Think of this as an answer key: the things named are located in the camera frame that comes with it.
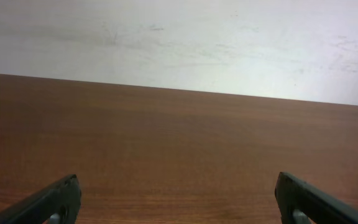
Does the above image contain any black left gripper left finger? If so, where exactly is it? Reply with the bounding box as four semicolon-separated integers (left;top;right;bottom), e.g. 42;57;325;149
0;174;81;224

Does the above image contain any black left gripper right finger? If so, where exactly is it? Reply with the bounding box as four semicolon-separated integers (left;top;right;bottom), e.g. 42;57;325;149
275;172;358;224

